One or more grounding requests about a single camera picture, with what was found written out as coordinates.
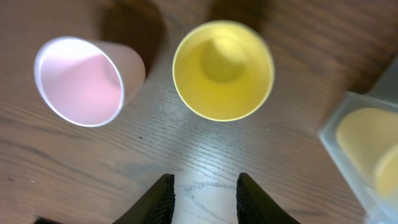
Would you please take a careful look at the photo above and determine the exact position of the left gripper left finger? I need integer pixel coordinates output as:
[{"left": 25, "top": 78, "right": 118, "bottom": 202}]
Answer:
[{"left": 113, "top": 174, "right": 175, "bottom": 224}]

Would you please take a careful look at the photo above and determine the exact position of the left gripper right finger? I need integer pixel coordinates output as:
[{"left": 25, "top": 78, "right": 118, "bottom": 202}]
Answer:
[{"left": 236, "top": 172, "right": 300, "bottom": 224}]

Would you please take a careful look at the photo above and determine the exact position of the yellow plastic cup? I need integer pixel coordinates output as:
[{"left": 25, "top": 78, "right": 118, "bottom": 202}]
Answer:
[
  {"left": 172, "top": 20, "right": 275, "bottom": 122},
  {"left": 336, "top": 108, "right": 397, "bottom": 198}
]

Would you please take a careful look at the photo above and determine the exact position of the pink plastic cup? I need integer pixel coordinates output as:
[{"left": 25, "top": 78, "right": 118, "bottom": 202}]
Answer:
[{"left": 34, "top": 36, "right": 146, "bottom": 128}]

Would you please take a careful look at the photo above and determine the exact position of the clear plastic storage container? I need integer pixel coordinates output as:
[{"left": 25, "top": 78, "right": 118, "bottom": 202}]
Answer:
[{"left": 319, "top": 59, "right": 397, "bottom": 223}]

